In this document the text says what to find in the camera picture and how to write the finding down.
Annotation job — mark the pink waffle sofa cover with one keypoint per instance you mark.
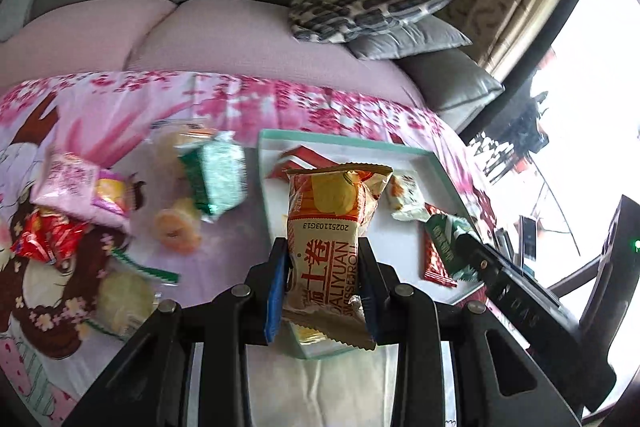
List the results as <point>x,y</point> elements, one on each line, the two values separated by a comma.
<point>225,37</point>

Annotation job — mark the grey pillow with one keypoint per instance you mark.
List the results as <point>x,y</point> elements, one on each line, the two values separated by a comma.
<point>410,39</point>

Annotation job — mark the pink snack packet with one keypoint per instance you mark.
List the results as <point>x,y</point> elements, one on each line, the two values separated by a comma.
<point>65,179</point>

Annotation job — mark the large red snack packet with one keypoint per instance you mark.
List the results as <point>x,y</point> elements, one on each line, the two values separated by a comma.
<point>295,159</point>

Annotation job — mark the smartphone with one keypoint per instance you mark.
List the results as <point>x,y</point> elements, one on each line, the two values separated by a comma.
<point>526,242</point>

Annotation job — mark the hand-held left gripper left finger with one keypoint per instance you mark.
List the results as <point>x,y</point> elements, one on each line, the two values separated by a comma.
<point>277,292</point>

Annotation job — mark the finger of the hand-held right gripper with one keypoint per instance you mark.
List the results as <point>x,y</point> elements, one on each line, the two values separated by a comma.
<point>482,263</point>

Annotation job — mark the shiny red snack packet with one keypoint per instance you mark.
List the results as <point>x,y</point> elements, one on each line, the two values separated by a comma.
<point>47,234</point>

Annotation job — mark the orange white swiss roll packet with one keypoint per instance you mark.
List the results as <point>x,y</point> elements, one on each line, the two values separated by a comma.
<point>330,227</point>

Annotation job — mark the pink floral printed blanket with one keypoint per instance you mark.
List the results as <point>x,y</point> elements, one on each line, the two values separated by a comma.
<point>100,107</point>

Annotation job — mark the clear orange-centred cake packet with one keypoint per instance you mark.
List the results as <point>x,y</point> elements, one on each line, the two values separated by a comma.
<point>175,227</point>

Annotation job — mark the black metal rack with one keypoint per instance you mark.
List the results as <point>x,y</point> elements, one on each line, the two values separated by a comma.
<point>515,142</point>

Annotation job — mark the teal-edged white tray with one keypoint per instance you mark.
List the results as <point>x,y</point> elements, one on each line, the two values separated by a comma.
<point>370,154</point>

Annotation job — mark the green patterned snack packet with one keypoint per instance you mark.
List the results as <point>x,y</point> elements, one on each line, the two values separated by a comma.
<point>217,174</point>

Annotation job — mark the black white patterned pillow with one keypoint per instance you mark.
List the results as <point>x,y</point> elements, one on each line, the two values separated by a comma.
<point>365,4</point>

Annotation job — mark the green-edged clear cake packet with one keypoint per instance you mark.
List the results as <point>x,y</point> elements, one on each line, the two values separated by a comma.
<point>125,302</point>

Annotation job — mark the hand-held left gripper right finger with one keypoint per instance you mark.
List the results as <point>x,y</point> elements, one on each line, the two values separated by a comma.
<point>370,302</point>

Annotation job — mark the dark green snack packet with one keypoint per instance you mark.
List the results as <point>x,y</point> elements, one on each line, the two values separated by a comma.
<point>447,237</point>

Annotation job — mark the dark window frame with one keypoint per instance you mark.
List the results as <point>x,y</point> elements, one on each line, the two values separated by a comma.
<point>550,52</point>

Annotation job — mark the white snack packet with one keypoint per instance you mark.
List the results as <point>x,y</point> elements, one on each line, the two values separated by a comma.
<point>407,197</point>

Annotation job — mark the black stand with green light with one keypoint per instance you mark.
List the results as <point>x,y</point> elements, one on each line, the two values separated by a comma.
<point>615,297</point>

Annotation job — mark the red white-patterned snack packet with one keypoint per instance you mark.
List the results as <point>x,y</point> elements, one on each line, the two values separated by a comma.
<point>435,264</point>

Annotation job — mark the clear steamed cake packet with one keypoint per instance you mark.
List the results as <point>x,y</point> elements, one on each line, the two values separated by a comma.
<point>172,144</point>

